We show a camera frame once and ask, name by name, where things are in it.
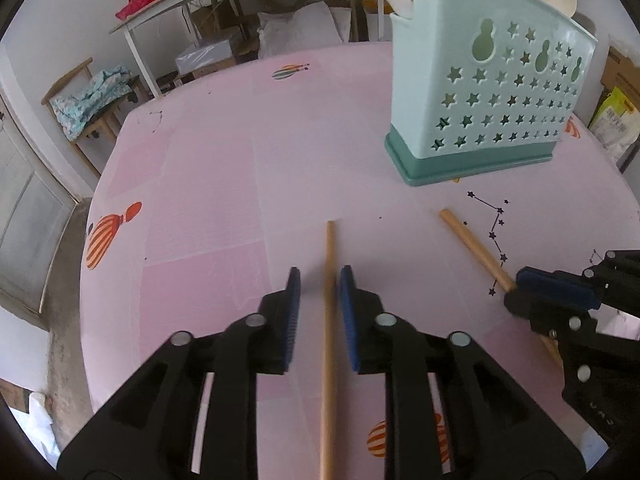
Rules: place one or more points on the white box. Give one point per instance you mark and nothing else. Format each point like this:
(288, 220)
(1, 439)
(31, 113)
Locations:
(205, 55)

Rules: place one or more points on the cardboard box under side table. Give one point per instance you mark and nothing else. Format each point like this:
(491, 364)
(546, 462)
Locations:
(212, 17)

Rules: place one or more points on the blue floral cloth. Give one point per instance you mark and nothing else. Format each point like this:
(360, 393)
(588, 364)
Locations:
(85, 100)

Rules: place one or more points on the pale wooden door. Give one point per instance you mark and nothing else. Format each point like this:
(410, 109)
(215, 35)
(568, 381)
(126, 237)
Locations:
(25, 210)

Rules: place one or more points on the wooden chopstick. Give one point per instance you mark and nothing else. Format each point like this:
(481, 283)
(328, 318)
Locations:
(470, 240)
(330, 250)

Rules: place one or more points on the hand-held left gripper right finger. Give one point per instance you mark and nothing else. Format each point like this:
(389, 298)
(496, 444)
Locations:
(350, 320)

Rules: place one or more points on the white plastic bag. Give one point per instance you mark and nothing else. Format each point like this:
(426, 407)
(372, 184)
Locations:
(32, 425)

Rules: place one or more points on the pink printed tablecloth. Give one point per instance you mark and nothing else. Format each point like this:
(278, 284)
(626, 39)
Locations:
(225, 185)

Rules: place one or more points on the white pillow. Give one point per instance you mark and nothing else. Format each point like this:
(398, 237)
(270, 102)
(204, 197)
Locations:
(300, 30)

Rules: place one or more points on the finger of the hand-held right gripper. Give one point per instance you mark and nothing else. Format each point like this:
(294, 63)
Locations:
(540, 310)
(555, 285)

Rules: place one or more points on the wooden chair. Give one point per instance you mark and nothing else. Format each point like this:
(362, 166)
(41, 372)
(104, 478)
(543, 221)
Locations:
(100, 130)

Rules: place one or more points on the mint green utensil holder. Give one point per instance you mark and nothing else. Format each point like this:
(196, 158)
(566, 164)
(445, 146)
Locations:
(450, 85)

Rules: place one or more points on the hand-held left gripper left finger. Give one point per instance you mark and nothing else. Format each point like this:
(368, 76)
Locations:
(292, 310)

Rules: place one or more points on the white and yellow rice sack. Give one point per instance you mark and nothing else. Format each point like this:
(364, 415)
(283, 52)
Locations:
(615, 125)

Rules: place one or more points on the brown cardboard box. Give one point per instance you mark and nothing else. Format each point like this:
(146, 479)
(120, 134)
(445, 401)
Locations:
(622, 70)

